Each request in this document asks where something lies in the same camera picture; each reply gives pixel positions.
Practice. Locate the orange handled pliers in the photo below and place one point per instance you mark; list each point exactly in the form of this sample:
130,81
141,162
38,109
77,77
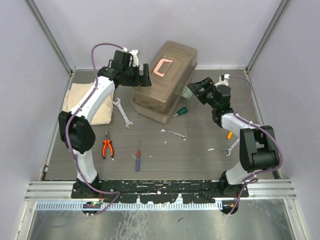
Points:
107,143

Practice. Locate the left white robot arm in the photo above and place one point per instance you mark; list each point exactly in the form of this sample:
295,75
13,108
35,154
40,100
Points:
75,125

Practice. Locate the slotted cable duct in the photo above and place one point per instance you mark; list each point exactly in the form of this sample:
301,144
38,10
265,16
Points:
138,206

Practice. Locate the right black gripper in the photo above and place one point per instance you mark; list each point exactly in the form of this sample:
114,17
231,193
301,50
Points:
195,87

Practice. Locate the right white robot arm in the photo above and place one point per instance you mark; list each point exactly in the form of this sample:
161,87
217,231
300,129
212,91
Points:
258,148

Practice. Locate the blue handled screwdriver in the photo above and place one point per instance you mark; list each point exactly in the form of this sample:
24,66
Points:
138,157

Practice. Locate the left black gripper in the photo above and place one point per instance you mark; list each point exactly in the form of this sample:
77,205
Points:
144,79

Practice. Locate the beige cloth bag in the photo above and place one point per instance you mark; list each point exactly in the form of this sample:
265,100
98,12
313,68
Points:
77,91

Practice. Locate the green handled screwdriver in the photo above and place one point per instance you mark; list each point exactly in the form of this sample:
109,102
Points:
181,111

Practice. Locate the small silver wrench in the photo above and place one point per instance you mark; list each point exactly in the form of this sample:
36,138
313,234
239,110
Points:
183,136

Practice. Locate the silver wrench near right arm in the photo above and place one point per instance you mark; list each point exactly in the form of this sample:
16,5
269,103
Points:
229,150

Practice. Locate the brown translucent toolbox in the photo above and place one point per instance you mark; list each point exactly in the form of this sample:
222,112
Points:
170,71

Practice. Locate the large silver wrench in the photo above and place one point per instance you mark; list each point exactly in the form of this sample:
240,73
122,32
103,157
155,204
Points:
128,123

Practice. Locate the yellow handled tool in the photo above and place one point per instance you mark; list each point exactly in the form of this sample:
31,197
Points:
229,135

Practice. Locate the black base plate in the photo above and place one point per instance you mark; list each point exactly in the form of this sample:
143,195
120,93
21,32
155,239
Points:
157,191

